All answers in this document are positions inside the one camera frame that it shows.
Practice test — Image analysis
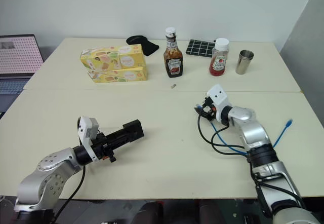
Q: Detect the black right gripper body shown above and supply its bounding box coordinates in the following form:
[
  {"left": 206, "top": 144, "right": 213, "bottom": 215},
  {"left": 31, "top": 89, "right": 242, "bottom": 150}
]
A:
[{"left": 204, "top": 101, "right": 219, "bottom": 122}]

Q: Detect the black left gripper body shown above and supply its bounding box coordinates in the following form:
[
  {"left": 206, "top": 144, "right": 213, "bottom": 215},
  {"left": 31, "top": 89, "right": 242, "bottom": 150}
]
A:
[{"left": 90, "top": 132, "right": 117, "bottom": 164}]

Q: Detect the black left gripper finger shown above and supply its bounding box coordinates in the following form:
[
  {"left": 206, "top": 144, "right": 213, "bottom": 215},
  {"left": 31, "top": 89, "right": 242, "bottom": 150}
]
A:
[
  {"left": 103, "top": 128, "right": 126, "bottom": 141},
  {"left": 108, "top": 136, "right": 130, "bottom": 150}
]

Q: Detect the blue Ethernet cable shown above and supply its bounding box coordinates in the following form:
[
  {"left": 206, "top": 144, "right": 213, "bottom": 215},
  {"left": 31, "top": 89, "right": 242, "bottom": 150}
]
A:
[{"left": 195, "top": 103, "right": 294, "bottom": 157}]

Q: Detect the red ketchup bottle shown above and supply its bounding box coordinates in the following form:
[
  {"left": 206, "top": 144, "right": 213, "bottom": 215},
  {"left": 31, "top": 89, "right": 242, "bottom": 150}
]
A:
[{"left": 209, "top": 38, "right": 230, "bottom": 77}]

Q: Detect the brown sauce bottle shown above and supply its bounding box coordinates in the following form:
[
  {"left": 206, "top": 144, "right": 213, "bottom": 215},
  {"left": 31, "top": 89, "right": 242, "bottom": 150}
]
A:
[{"left": 163, "top": 27, "right": 184, "bottom": 79}]

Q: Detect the black white-grid cloth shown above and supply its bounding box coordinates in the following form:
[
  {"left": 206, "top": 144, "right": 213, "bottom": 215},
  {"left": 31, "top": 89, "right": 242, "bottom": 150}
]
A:
[{"left": 185, "top": 39, "right": 216, "bottom": 58}]

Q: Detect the stainless steel cup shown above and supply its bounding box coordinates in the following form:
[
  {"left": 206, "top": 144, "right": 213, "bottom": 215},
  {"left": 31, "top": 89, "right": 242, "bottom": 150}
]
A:
[{"left": 235, "top": 49, "right": 255, "bottom": 75}]

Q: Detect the flat yellow printed carton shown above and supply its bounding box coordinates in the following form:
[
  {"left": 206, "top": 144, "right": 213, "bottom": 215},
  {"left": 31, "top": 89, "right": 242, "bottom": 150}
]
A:
[{"left": 87, "top": 66, "right": 149, "bottom": 84}]

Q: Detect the large yellow printed carton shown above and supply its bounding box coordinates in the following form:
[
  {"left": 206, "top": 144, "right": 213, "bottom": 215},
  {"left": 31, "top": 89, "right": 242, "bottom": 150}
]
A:
[{"left": 80, "top": 44, "right": 147, "bottom": 71}]

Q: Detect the grey partition panel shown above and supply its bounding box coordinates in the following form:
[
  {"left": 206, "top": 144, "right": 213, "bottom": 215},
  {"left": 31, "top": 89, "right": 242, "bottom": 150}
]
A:
[{"left": 278, "top": 0, "right": 324, "bottom": 133}]

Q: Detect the open laptop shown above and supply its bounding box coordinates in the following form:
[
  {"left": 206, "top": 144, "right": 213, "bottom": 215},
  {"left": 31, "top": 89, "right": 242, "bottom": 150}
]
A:
[{"left": 0, "top": 33, "right": 45, "bottom": 114}]

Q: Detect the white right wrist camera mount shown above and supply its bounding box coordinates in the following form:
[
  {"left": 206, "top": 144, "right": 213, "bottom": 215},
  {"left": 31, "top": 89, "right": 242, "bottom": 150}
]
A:
[{"left": 206, "top": 84, "right": 228, "bottom": 120}]

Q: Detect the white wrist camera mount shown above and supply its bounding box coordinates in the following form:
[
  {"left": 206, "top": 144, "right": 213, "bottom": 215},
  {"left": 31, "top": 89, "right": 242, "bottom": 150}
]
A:
[
  {"left": 76, "top": 116, "right": 101, "bottom": 163},
  {"left": 206, "top": 84, "right": 228, "bottom": 120}
]

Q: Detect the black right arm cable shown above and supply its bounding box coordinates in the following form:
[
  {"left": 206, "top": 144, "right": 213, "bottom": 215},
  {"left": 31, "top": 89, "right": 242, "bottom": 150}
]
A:
[{"left": 197, "top": 113, "right": 251, "bottom": 157}]

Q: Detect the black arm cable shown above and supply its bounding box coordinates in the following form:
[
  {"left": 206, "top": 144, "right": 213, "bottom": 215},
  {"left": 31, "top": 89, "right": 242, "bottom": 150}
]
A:
[
  {"left": 197, "top": 113, "right": 251, "bottom": 157},
  {"left": 52, "top": 165, "right": 87, "bottom": 222}
]

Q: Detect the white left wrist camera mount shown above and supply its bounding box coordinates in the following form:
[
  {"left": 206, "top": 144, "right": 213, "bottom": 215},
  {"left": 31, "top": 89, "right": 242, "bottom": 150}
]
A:
[{"left": 76, "top": 116, "right": 101, "bottom": 163}]

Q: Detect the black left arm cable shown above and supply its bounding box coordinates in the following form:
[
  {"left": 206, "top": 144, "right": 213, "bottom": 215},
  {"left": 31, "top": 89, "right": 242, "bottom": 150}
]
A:
[{"left": 52, "top": 165, "right": 87, "bottom": 222}]

